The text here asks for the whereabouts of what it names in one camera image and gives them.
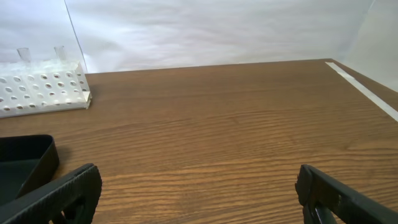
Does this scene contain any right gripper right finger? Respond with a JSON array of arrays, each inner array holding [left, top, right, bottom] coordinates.
[[294, 164, 398, 224]]

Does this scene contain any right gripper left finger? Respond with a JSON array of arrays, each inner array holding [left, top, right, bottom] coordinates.
[[0, 163, 103, 224]]

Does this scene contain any clear test tube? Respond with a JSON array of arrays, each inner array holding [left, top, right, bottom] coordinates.
[[16, 47, 32, 63], [53, 45, 68, 63]]

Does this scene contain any black tray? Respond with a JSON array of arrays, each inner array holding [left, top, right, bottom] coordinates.
[[0, 134, 60, 207]]

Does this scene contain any white test tube rack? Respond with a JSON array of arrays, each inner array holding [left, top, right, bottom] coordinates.
[[0, 58, 93, 119]]

